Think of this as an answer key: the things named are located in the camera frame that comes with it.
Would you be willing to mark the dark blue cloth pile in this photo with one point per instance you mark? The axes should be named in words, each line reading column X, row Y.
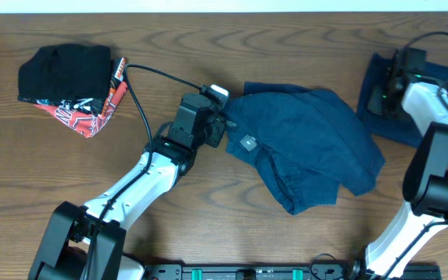
column 400, row 99

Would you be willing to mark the red black printed garment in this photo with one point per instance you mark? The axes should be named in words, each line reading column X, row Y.
column 87, row 116

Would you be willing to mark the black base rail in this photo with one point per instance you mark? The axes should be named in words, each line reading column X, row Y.
column 187, row 272

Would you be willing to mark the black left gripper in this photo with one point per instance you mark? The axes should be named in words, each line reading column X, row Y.
column 217, row 131

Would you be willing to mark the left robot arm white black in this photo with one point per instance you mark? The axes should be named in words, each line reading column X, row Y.
column 87, row 242

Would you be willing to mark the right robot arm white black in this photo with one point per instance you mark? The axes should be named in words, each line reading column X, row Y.
column 423, row 214

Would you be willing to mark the folded black garment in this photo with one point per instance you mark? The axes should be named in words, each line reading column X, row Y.
column 66, row 72

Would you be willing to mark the dark blue denim shorts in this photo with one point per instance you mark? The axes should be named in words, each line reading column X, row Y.
column 304, row 143

